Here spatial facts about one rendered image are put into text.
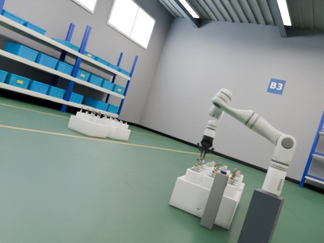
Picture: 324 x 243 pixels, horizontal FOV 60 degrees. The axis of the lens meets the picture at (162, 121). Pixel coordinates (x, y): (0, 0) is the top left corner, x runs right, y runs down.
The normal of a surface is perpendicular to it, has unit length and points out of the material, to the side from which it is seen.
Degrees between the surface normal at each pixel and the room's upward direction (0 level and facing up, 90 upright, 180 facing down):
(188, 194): 90
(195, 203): 90
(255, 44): 90
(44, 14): 90
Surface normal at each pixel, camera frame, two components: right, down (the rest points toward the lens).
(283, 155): -0.30, -0.09
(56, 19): 0.81, 0.26
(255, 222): -0.50, -0.15
